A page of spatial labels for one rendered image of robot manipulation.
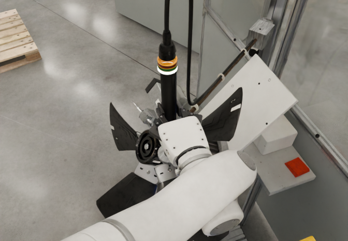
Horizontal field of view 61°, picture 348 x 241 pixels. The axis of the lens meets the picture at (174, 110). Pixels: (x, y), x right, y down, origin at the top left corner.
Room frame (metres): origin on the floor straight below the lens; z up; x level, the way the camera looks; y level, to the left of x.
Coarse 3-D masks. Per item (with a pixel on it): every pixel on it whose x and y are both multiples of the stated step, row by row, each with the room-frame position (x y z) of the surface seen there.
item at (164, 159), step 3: (159, 150) 0.51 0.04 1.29; (162, 150) 0.51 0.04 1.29; (159, 153) 0.50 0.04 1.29; (162, 153) 0.50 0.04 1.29; (159, 156) 0.49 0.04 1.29; (162, 156) 0.49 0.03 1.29; (165, 156) 0.49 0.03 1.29; (159, 159) 0.49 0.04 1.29; (162, 159) 0.48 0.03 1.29; (165, 159) 0.48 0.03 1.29; (168, 159) 0.48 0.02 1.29; (162, 162) 0.48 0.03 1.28; (165, 162) 0.47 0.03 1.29; (168, 162) 0.47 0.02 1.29
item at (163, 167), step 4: (160, 164) 0.53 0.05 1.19; (164, 164) 0.53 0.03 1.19; (156, 168) 0.51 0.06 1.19; (160, 168) 0.51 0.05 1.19; (164, 168) 0.51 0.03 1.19; (172, 168) 0.51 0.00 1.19; (156, 172) 0.50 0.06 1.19; (160, 172) 0.50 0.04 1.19; (164, 172) 0.50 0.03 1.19; (168, 172) 0.50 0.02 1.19; (172, 172) 0.50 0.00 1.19; (160, 176) 0.49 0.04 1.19; (164, 176) 0.49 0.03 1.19; (168, 176) 0.49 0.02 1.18; (172, 176) 0.49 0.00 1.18; (176, 176) 0.49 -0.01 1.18; (160, 180) 0.47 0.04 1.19; (164, 180) 0.47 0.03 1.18
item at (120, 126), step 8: (112, 104) 0.84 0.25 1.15; (112, 112) 0.82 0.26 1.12; (112, 120) 0.81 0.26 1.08; (120, 120) 0.77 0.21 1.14; (120, 128) 0.76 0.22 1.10; (128, 128) 0.72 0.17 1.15; (120, 136) 0.76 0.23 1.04; (128, 136) 0.71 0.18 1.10; (136, 136) 0.68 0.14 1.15; (120, 144) 0.75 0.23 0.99; (128, 144) 0.72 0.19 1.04
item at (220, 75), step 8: (168, 0) 0.51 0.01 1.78; (192, 0) 0.57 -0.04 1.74; (168, 8) 0.50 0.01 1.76; (192, 8) 0.57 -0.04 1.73; (168, 16) 0.50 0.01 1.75; (192, 16) 0.57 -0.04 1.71; (168, 24) 0.50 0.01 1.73; (192, 24) 0.58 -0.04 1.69; (232, 64) 0.81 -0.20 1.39; (224, 72) 0.76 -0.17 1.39; (216, 80) 0.72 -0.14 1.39; (208, 88) 0.69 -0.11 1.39; (200, 96) 0.65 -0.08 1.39; (192, 104) 0.60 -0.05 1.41
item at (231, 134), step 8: (240, 88) 0.65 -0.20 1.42; (232, 96) 0.64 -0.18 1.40; (240, 96) 0.60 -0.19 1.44; (224, 104) 0.62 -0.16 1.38; (232, 104) 0.59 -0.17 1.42; (216, 112) 0.60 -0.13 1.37; (224, 112) 0.57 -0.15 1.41; (232, 112) 0.55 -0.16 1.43; (208, 120) 0.58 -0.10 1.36; (216, 120) 0.55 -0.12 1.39; (224, 120) 0.53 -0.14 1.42; (232, 120) 0.51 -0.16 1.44; (208, 128) 0.53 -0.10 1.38; (216, 128) 0.51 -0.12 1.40; (224, 128) 0.50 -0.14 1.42; (232, 128) 0.48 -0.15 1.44; (208, 136) 0.49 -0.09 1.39; (216, 136) 0.48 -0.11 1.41; (224, 136) 0.47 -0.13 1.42; (232, 136) 0.46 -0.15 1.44
